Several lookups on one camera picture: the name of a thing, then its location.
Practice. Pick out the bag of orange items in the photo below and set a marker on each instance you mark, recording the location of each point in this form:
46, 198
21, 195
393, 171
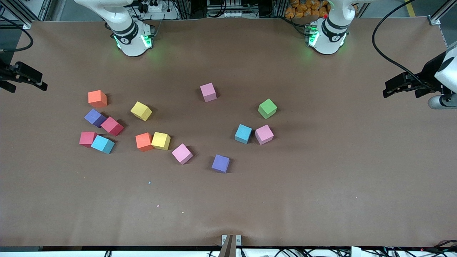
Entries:
303, 9

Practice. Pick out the green foam cube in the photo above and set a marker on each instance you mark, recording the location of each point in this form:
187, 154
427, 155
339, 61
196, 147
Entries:
267, 109

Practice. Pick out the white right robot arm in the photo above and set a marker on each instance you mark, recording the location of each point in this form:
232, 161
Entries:
132, 44

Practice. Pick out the white power strip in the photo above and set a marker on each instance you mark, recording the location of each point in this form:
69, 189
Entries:
156, 7

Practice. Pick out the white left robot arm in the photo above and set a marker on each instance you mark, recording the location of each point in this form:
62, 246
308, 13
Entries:
326, 43

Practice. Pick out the white plug box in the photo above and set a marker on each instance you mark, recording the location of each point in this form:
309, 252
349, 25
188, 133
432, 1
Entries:
356, 251

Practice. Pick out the purple foam cube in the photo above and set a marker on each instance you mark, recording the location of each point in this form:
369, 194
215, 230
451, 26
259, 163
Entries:
220, 164
94, 117

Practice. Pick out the grey equipment box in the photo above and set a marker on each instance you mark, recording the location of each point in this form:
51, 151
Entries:
226, 5

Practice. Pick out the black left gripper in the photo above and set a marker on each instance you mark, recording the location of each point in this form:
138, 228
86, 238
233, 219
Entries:
429, 72

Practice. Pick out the grey camera pole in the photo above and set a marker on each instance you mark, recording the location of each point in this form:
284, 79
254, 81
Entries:
228, 248

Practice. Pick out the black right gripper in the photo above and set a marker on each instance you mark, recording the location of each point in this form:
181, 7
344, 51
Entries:
8, 74

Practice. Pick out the aluminium frame bar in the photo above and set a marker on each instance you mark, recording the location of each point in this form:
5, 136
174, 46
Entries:
433, 20
26, 25

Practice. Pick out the aluminium frame post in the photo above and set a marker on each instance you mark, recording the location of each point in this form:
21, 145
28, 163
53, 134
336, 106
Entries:
280, 7
185, 7

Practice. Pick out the red foam cube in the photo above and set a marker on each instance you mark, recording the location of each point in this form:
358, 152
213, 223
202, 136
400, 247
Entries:
87, 139
112, 126

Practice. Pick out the metal bracket plate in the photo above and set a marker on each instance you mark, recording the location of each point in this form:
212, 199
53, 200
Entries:
238, 240

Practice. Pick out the light blue foam cube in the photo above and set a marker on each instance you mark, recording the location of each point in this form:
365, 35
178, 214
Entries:
243, 134
102, 144

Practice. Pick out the orange foam cube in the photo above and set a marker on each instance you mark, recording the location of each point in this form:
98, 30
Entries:
144, 142
97, 99

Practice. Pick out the yellow foam cube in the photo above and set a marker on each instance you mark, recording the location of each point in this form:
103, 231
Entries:
160, 141
141, 111

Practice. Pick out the pink foam cube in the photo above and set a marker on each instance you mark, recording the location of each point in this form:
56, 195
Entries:
182, 154
208, 92
264, 134

